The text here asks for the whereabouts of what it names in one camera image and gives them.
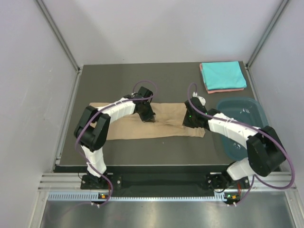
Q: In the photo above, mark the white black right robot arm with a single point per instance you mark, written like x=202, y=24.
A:
x=262, y=144

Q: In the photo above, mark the right aluminium corner post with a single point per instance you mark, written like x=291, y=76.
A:
x=266, y=34

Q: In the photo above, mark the aluminium front frame rail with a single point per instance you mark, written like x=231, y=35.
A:
x=71, y=181

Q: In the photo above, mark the left aluminium corner post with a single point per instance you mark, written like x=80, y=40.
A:
x=50, y=21

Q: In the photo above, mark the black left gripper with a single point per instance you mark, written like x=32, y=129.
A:
x=149, y=117

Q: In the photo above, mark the grey slotted cable duct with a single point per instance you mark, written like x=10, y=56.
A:
x=99, y=197

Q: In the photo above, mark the aluminium corner post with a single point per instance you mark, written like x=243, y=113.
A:
x=50, y=21
x=266, y=34

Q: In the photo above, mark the beige t shirt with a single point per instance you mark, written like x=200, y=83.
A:
x=168, y=122

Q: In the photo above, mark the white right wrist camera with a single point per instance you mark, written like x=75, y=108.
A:
x=201, y=99

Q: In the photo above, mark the folded turquoise t shirt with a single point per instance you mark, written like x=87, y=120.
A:
x=223, y=74

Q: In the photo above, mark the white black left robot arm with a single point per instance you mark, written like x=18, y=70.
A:
x=92, y=129

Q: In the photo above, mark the teal plastic bin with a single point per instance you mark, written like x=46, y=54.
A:
x=243, y=109

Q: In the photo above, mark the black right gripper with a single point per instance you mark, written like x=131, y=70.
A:
x=186, y=122

